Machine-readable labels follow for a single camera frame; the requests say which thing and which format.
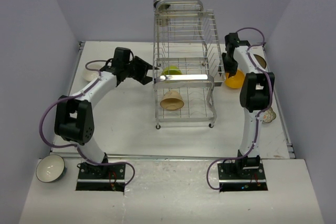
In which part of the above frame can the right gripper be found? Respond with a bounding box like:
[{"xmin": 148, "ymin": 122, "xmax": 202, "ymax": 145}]
[{"xmin": 219, "ymin": 52, "xmax": 239, "ymax": 78}]

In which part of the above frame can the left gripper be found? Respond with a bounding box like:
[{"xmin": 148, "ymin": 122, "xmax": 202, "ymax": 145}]
[{"xmin": 123, "ymin": 56, "xmax": 159, "ymax": 84}]

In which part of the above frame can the yellow orange bowl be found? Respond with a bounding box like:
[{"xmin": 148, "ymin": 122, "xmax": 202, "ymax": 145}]
[{"xmin": 225, "ymin": 69, "xmax": 245, "ymax": 89}]

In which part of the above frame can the lime green bowl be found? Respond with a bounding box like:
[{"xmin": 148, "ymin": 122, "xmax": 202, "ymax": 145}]
[{"xmin": 161, "ymin": 65, "xmax": 182, "ymax": 76}]

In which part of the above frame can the dark blue bowl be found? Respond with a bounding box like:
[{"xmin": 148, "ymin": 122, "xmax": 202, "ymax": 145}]
[{"xmin": 254, "ymin": 54, "xmax": 267, "ymax": 69}]

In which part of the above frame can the beige patterned bowl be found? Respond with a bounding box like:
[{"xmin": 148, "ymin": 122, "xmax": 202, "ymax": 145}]
[{"xmin": 82, "ymin": 63, "xmax": 103, "ymax": 82}]

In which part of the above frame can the beige scalloped bowl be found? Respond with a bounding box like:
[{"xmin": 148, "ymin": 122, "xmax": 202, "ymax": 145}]
[{"xmin": 262, "ymin": 108, "xmax": 277, "ymax": 124}]

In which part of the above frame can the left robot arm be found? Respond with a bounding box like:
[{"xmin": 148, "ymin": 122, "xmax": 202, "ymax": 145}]
[{"xmin": 54, "ymin": 47, "xmax": 155, "ymax": 178}]

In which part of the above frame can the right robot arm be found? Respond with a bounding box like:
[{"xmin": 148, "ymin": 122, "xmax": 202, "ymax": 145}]
[{"xmin": 222, "ymin": 32, "xmax": 275, "ymax": 178}]

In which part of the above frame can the stainless steel dish rack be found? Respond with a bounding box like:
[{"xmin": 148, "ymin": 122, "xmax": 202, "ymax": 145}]
[{"xmin": 153, "ymin": 0, "xmax": 225, "ymax": 129}]

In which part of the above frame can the steel perforated cutlery holder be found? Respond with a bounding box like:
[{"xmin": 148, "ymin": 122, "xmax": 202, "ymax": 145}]
[{"xmin": 153, "ymin": 0, "xmax": 170, "ymax": 27}]

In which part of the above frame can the white bowl dark outside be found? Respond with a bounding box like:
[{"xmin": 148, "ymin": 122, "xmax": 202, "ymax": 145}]
[{"xmin": 35, "ymin": 155, "xmax": 67, "ymax": 183}]

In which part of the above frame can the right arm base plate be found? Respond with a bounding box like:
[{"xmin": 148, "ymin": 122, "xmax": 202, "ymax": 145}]
[{"xmin": 217, "ymin": 159, "xmax": 268, "ymax": 192}]

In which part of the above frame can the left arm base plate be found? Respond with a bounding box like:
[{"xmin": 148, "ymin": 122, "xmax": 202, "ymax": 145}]
[{"xmin": 76, "ymin": 162, "xmax": 125, "ymax": 193}]

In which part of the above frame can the aluminium table rail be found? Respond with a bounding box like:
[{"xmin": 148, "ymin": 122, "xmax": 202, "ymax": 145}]
[{"xmin": 49, "ymin": 142, "xmax": 238, "ymax": 164}]

